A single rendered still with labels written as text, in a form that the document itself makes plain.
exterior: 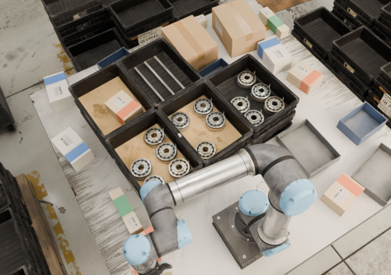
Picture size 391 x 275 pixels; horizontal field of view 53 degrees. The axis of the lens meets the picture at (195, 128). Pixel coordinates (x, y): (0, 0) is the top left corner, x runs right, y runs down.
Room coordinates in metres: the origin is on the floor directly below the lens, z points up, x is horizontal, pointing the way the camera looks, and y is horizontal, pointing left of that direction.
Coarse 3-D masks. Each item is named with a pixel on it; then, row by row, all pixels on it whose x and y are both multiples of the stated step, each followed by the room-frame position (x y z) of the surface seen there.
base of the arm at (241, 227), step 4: (236, 212) 0.62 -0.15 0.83; (236, 216) 0.59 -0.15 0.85; (236, 220) 0.58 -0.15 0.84; (240, 220) 0.56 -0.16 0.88; (236, 224) 0.56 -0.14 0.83; (240, 224) 0.55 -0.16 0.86; (244, 224) 0.54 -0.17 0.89; (240, 228) 0.54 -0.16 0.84; (244, 228) 0.53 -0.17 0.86; (248, 228) 0.53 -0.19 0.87; (240, 232) 0.53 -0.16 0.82; (244, 232) 0.53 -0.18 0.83; (248, 232) 0.52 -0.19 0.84; (248, 236) 0.51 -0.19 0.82; (252, 236) 0.51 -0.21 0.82
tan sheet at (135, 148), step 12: (144, 132) 1.08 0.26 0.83; (132, 144) 1.01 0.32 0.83; (144, 144) 1.01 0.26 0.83; (120, 156) 0.95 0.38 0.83; (132, 156) 0.94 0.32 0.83; (144, 156) 0.94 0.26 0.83; (156, 156) 0.93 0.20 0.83; (180, 156) 0.92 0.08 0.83; (156, 168) 0.87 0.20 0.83; (180, 168) 0.86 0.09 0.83; (192, 168) 0.85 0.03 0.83; (168, 180) 0.80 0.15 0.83
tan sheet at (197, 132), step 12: (204, 96) 1.28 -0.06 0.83; (192, 108) 1.20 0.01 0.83; (192, 120) 1.13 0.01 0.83; (204, 120) 1.12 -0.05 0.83; (216, 120) 1.12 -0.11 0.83; (180, 132) 1.06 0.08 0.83; (192, 132) 1.06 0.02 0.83; (204, 132) 1.05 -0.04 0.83; (216, 132) 1.05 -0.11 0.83; (228, 132) 1.04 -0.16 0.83; (192, 144) 0.99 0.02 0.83; (216, 144) 0.97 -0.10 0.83; (228, 144) 0.97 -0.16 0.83
